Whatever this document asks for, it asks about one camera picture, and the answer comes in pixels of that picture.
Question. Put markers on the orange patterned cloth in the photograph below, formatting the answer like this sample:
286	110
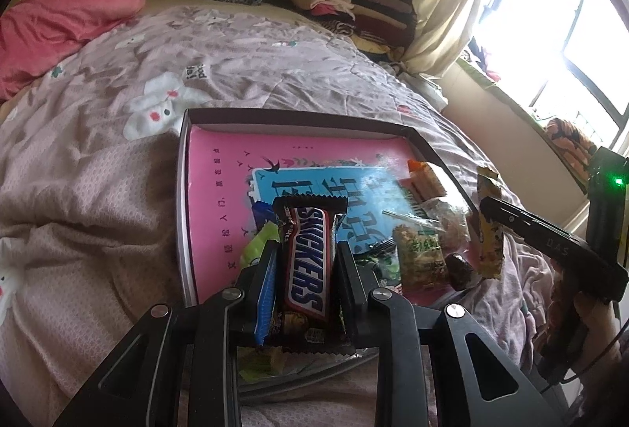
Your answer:
565	142

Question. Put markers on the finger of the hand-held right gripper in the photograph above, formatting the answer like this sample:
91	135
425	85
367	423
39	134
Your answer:
511	218

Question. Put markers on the pink pillow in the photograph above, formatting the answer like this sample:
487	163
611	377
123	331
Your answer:
64	19

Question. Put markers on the green windowsill cover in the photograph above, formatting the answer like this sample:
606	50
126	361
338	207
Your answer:
511	97

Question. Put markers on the clear pastry bag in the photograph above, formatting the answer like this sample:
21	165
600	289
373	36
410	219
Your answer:
452	223

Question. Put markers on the white crumpled cloth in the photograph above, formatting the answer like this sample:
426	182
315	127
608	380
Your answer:
422	83

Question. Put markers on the person's right hand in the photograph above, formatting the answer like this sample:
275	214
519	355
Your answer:
597	328

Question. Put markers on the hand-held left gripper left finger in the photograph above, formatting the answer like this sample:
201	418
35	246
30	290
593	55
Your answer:
265	294

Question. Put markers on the brown chocolate bar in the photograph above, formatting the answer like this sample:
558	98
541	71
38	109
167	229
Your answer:
307	260

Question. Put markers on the dark candy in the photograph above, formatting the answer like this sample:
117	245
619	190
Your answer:
459	272

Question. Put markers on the blue cookie packet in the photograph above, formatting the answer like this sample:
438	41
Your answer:
263	215

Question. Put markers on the dark clothes on sill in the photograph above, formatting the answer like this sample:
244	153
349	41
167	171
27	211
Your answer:
484	63

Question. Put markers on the lime green snack packet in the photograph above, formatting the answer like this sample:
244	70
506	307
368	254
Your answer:
258	250

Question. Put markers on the printed grey quilt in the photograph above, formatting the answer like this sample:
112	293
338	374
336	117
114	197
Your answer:
98	191

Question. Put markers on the yellow snack packet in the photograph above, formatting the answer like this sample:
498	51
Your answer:
491	240

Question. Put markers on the stack of folded clothes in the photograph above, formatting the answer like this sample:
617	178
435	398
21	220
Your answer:
373	19

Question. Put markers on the window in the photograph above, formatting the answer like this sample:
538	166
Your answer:
580	38

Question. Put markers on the green camouflage snack packet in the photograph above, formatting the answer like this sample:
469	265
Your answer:
383	267

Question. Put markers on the clear cracker packet green print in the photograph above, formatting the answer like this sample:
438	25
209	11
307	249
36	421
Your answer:
420	260

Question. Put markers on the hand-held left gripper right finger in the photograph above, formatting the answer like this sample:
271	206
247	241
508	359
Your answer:
346	294

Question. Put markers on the pink-lined shallow box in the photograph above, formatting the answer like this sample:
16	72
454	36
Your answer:
221	191

